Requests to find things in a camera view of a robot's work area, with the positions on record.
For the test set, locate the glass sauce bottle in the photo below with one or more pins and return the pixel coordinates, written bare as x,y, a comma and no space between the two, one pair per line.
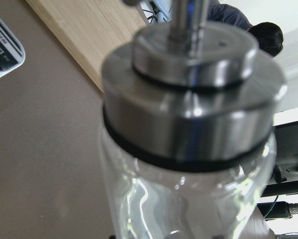
187,144

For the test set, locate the digital kitchen scale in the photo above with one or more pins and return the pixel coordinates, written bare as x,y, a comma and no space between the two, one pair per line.
12,53

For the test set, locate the bamboo cutting board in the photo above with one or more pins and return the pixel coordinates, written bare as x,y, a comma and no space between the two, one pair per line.
89,29

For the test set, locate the person in dark shirt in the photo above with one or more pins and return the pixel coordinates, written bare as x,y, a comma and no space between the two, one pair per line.
269,35

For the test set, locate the black monitor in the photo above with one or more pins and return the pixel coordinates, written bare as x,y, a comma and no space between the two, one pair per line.
284,179

